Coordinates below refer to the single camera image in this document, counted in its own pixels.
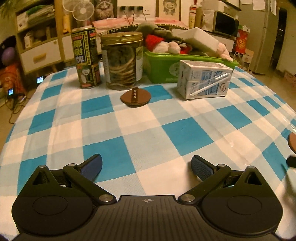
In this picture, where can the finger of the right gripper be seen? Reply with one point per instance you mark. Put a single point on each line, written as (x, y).
(291, 161)

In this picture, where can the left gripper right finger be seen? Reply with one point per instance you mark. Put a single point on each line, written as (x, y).
(211, 176)

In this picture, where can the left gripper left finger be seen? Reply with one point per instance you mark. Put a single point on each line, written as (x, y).
(82, 176)

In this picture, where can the brown round pad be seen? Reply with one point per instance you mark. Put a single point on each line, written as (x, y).
(292, 142)
(136, 97)

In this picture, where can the white foam block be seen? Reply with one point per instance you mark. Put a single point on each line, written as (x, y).
(199, 39)

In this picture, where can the red santa plush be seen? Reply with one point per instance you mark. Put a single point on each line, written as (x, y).
(158, 45)

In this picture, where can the blue white checkered tablecloth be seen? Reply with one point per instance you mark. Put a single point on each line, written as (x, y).
(147, 150)

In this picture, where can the white milk carton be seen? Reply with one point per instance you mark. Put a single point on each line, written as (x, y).
(199, 79)

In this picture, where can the green plastic bin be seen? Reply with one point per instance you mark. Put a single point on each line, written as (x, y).
(164, 68)

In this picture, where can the glass jar gold lid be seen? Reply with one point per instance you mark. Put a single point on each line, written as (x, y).
(122, 55)

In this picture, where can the red gift box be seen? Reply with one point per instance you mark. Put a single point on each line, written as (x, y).
(241, 40)

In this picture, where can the dark drink can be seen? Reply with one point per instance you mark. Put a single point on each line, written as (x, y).
(86, 56)

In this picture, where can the wooden tv cabinet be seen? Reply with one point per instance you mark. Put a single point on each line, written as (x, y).
(162, 41)

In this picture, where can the refrigerator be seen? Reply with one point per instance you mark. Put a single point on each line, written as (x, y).
(261, 17)

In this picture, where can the purple ball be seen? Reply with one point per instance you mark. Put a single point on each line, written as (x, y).
(8, 56)

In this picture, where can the pink table runner cloth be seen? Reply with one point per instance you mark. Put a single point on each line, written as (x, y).
(129, 24)

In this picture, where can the wooden shelf unit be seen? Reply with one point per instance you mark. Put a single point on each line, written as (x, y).
(37, 35)

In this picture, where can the white desk fan front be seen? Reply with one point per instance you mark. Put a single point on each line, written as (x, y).
(83, 11)

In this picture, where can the white desk fan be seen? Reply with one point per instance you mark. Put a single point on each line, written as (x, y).
(68, 5)
(83, 11)

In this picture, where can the framed cat picture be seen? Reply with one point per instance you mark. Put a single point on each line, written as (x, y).
(105, 9)

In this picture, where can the white desk fan rear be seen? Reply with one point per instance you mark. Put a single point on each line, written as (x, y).
(68, 5)

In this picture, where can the framed cartoon girl drawing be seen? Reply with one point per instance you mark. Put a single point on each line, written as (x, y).
(168, 9)

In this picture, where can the wall power strip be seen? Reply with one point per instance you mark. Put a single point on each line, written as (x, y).
(133, 11)

